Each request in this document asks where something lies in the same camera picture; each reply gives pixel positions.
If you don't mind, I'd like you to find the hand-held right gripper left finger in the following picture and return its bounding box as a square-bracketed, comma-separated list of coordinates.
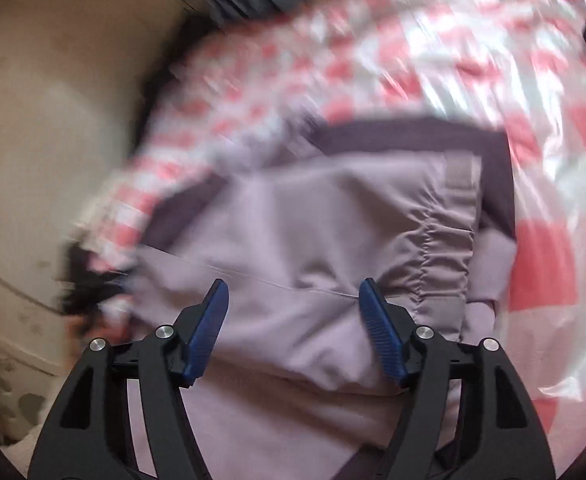
[27, 278, 230, 480]

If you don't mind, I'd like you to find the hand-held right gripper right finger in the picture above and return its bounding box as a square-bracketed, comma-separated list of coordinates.
[358, 278, 556, 480]

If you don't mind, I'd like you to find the purple two-tone jacket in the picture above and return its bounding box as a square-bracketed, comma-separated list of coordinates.
[123, 116, 519, 480]

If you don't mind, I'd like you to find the dark cloth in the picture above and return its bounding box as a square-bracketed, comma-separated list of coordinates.
[60, 240, 138, 331]

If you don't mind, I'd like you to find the checkered plastic bed cover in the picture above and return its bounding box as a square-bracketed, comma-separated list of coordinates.
[68, 0, 586, 466]

